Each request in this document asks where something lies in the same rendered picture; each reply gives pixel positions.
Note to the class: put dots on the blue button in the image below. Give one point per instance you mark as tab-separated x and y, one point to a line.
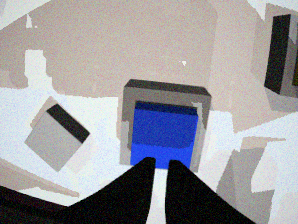
163	120

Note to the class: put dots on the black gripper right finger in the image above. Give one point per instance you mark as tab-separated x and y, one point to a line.
188	200

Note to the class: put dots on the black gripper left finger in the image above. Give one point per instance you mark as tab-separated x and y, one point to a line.
126	200

